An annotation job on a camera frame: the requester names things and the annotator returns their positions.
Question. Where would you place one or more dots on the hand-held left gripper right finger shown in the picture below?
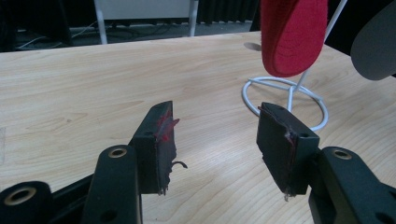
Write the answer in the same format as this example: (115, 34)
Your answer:
(280, 149)

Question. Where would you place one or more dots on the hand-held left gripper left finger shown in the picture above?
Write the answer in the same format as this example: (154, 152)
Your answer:
(155, 155)

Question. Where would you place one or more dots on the red baseball cap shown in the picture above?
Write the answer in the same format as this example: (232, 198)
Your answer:
(292, 37)

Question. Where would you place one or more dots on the grey sun visor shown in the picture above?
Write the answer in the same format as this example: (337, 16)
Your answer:
(375, 46)

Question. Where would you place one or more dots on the white metal table frame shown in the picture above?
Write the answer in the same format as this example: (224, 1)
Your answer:
(146, 9)

